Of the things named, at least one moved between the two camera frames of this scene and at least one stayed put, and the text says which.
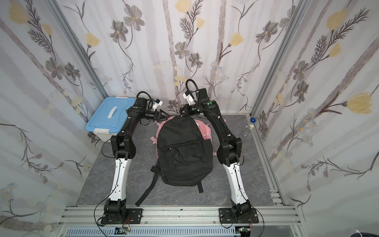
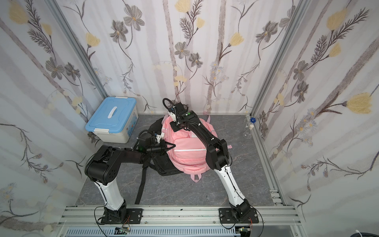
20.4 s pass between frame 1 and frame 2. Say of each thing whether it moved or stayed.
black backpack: moved
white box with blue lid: stayed
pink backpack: moved
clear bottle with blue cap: stayed
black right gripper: moved
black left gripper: moved
